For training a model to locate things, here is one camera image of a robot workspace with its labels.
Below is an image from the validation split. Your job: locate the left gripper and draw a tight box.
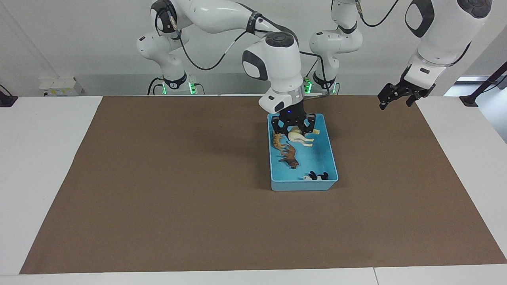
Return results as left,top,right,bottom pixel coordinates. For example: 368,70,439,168
377,66,436,111

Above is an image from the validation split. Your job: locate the white box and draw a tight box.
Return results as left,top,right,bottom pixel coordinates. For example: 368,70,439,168
38,77,85,97

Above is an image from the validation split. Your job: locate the black and white toy cow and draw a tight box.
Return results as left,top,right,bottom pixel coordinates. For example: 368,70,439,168
303,171,330,182

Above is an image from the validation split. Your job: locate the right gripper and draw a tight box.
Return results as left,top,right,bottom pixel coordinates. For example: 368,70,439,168
271,99,317,137

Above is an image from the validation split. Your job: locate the black stand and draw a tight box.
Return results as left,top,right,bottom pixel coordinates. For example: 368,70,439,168
459,61,507,107
0,84,19,108

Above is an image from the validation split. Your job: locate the black cable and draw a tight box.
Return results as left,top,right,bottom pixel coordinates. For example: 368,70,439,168
299,50,331,99
173,23,249,72
355,0,400,28
147,76,165,96

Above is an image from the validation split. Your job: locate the orange striped toy tiger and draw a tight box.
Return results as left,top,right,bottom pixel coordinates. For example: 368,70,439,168
272,133,288,154

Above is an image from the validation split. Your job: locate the blue plastic storage box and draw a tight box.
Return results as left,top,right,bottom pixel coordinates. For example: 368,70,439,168
267,113,339,192

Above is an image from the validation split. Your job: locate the brown toy horse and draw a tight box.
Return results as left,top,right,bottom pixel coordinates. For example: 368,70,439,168
278,143,300,170

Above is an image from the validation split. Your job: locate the cream toy horse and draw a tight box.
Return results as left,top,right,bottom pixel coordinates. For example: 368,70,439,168
287,127,320,148

